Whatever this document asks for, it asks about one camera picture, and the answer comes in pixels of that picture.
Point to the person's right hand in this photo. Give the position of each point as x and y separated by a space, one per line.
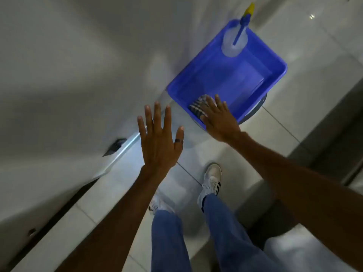
221 121

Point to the person's left hand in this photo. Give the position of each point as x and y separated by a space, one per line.
158 144

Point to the checkered cleaning cloth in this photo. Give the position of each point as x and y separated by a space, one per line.
197 106

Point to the person's right forearm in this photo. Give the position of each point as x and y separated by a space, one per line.
297 184

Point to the grey round stool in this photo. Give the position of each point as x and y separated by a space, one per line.
256 108

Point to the blue plastic tub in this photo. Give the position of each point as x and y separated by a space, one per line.
235 79

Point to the white left sneaker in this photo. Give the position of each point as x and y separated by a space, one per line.
158 205

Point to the blue jeans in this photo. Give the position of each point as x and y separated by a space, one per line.
227 237

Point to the grey door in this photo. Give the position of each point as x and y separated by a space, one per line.
17 240

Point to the black wall socket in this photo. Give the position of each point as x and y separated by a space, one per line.
114 146

